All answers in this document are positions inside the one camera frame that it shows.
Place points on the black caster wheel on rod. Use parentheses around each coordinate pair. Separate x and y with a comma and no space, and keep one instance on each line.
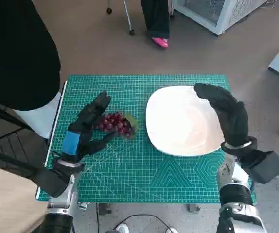
(109,10)

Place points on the green cutting mat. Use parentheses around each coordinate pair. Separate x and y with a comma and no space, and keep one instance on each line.
(134,170)

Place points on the black left robot hand, blue tape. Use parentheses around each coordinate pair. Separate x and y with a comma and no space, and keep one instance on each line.
(71,143)

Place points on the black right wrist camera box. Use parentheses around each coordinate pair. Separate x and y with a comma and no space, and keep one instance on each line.
(268,167)

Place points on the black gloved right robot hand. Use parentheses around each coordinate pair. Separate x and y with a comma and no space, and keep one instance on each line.
(231,116)

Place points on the person in black top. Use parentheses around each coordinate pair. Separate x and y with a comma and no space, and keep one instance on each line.
(15,48)

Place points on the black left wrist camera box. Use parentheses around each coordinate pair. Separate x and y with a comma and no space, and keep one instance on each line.
(50,180)

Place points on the black metal stand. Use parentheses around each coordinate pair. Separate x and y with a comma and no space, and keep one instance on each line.
(5,136)

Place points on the white square plate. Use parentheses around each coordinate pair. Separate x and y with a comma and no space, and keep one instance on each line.
(180,121)

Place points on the metal frame leg with caster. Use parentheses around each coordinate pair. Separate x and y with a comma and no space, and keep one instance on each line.
(127,17)

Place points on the red toy grape bunch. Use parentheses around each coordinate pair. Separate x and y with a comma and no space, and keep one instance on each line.
(112,121)

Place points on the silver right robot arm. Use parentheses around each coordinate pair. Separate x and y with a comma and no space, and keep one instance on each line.
(236,194)

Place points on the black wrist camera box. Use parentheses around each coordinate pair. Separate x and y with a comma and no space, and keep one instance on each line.
(268,167)
(50,180)

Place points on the white round foot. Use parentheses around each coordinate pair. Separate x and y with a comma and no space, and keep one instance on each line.
(173,230)
(122,228)

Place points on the person with pink shoe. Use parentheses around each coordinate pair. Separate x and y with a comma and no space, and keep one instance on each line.
(156,19)

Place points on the large white mesh cabinet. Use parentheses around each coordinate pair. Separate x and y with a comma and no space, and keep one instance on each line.
(217,14)

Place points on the metal table bracket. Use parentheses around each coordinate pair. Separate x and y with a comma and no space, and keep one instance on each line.
(83,205)
(104,208)
(193,207)

